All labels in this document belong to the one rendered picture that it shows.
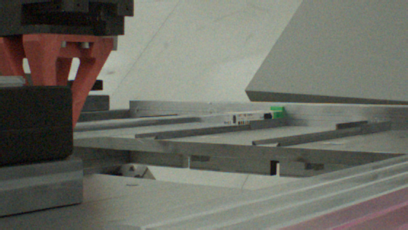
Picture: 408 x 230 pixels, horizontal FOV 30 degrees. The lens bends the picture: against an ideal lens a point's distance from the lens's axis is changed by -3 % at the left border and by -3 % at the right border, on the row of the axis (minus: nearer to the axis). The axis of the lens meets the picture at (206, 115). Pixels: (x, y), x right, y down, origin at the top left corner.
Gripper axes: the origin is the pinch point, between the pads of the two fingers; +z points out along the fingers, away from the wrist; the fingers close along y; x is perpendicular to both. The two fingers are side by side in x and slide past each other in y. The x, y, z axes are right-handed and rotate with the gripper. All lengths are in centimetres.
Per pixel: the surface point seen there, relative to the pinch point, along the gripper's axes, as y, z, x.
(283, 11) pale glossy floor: -79, -23, 158
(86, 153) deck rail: -19.3, 4.2, 22.0
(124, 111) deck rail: -19.4, 0.1, 28.0
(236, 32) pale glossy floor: -91, -17, 151
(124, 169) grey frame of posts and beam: -24.6, 7.4, 33.6
